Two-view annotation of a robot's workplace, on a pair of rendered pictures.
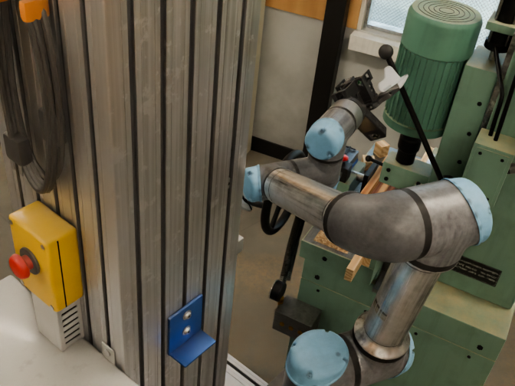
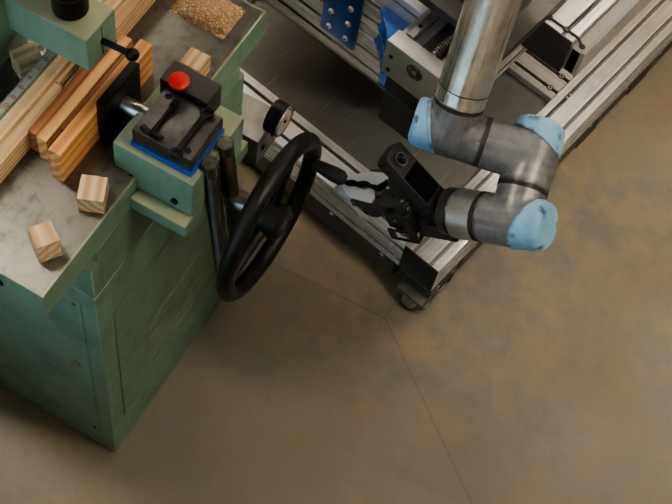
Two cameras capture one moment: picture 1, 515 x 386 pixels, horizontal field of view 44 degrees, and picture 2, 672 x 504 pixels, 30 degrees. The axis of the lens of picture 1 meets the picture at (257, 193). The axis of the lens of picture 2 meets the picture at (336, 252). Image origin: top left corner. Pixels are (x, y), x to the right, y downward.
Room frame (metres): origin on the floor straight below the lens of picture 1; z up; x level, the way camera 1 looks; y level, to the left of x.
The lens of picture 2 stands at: (2.58, -0.09, 2.44)
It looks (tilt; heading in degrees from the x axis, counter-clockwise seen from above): 61 degrees down; 173
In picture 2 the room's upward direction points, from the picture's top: 13 degrees clockwise
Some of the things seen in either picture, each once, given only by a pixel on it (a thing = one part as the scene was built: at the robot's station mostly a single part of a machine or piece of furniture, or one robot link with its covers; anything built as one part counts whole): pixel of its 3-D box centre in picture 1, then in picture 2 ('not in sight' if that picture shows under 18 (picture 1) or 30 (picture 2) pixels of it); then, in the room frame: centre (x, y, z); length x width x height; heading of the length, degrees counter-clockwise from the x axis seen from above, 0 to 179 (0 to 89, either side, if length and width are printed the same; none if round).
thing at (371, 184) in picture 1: (375, 183); (102, 109); (1.56, -0.35, 0.94); 0.23 x 0.02 x 0.07; 156
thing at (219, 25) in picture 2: (335, 237); (207, 7); (1.32, -0.22, 0.91); 0.10 x 0.07 x 0.02; 66
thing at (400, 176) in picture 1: (407, 176); (61, 20); (1.48, -0.41, 1.03); 0.14 x 0.07 x 0.09; 66
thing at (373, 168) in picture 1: (359, 177); (136, 110); (1.56, -0.30, 0.95); 0.09 x 0.07 x 0.09; 156
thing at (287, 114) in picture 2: (278, 293); (276, 119); (1.34, -0.10, 0.65); 0.06 x 0.04 x 0.08; 156
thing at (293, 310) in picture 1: (296, 319); (240, 123); (1.31, -0.16, 0.58); 0.12 x 0.08 x 0.08; 66
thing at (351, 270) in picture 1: (386, 212); (98, 50); (1.44, -0.37, 0.92); 0.60 x 0.02 x 0.04; 156
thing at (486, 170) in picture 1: (487, 168); not in sight; (1.26, -0.53, 1.22); 0.09 x 0.08 x 0.15; 66
